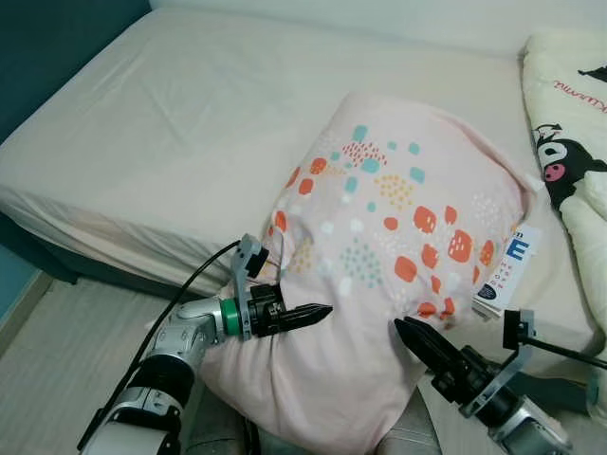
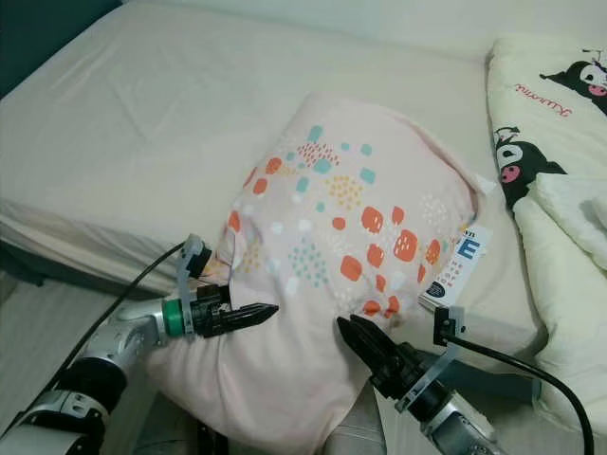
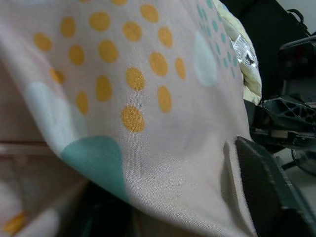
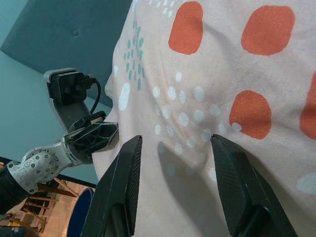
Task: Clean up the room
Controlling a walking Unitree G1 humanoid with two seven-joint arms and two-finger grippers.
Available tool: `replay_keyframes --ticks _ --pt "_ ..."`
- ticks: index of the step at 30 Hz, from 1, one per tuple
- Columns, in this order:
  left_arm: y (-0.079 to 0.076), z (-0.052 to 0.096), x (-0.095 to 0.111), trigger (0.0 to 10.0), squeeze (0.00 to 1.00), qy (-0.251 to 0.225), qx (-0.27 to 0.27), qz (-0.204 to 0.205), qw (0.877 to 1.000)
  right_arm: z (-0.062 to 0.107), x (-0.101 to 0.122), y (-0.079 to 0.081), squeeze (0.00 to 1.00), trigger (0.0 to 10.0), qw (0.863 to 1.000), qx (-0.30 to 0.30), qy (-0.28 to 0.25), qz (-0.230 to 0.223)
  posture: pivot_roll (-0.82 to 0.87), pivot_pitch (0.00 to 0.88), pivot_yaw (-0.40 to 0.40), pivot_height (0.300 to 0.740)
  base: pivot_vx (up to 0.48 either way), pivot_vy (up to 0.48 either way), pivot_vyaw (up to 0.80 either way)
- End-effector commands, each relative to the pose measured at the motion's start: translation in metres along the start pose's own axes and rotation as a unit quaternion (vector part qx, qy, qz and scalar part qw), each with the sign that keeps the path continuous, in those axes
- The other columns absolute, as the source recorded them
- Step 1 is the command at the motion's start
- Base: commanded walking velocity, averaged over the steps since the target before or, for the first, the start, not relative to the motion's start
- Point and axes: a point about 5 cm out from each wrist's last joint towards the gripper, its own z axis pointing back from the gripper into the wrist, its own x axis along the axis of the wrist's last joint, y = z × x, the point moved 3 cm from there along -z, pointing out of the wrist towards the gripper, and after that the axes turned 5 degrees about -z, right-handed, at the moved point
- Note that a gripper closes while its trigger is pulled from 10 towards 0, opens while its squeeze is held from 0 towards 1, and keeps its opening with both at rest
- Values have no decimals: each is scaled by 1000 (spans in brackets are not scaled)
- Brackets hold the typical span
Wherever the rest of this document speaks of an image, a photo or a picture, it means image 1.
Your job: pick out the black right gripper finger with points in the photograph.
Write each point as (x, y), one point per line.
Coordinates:
(421, 351)
(441, 346)

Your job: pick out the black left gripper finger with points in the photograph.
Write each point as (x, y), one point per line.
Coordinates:
(302, 323)
(305, 312)

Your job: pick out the pink patterned pillow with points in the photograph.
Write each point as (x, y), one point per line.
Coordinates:
(379, 237)

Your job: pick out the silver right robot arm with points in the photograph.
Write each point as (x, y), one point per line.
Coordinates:
(531, 436)

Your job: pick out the grey robot right leg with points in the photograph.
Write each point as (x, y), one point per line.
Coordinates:
(408, 431)

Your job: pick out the white book blue letters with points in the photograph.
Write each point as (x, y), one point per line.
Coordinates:
(512, 270)

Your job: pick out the cream sheeted bed mattress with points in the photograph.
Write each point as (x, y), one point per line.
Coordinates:
(190, 123)

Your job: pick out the cream cartoon print blanket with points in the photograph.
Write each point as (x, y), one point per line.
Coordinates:
(579, 104)

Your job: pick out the teal upholstered headboard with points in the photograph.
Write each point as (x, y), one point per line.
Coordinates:
(47, 47)

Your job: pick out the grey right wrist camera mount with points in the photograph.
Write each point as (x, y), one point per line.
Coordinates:
(507, 374)

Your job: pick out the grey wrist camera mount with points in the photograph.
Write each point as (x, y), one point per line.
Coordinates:
(507, 374)
(248, 256)

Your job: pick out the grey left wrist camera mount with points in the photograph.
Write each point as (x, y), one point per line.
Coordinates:
(248, 256)

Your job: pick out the dark bed frame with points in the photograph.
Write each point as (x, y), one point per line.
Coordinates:
(57, 258)

